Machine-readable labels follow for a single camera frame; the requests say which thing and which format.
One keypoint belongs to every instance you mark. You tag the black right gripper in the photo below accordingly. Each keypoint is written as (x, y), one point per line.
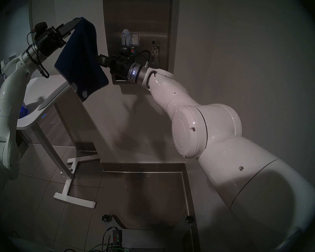
(119, 67)

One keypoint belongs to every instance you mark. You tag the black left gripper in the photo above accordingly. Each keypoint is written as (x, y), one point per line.
(51, 40)

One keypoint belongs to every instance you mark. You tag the dark blue cloth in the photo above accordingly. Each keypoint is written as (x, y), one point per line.
(81, 59)

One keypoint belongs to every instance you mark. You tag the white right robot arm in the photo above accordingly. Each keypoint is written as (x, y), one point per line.
(212, 138)

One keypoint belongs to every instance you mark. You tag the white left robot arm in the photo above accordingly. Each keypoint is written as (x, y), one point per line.
(8, 96)

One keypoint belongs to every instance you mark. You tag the white foam blob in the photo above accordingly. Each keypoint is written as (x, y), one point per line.
(126, 36)

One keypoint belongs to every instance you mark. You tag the blue bordered white label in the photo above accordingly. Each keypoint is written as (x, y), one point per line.
(136, 39)

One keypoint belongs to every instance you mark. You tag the free tampon sticker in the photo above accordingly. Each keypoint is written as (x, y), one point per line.
(156, 42)

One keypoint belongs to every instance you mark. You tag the white table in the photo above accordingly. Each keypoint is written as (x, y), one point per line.
(50, 88)

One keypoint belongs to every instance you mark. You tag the spray bottle with blue liquid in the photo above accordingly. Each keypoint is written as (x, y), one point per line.
(23, 112)

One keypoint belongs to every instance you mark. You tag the black star knob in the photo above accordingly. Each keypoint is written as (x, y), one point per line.
(189, 219)
(106, 218)

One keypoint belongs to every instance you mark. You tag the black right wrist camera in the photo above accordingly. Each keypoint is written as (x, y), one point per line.
(125, 51)

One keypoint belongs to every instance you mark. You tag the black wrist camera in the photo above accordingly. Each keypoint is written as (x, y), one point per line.
(40, 27)
(125, 51)

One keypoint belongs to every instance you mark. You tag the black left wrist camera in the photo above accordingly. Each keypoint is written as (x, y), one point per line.
(40, 27)

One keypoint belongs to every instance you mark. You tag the stainless steel wall dispenser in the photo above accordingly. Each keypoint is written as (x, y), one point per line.
(136, 12)

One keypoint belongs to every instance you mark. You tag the black box with red switch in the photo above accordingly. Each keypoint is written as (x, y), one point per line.
(116, 237)

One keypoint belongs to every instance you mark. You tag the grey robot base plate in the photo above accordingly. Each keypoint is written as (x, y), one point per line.
(152, 239)

